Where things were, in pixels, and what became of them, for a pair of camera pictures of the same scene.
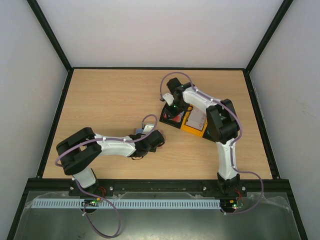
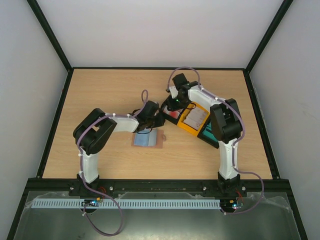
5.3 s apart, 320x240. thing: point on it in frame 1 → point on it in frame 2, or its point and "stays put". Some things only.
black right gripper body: (175, 110) stays put
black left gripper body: (151, 150) → (154, 123)
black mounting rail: (60, 186) stays put
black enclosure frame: (67, 68) stays put
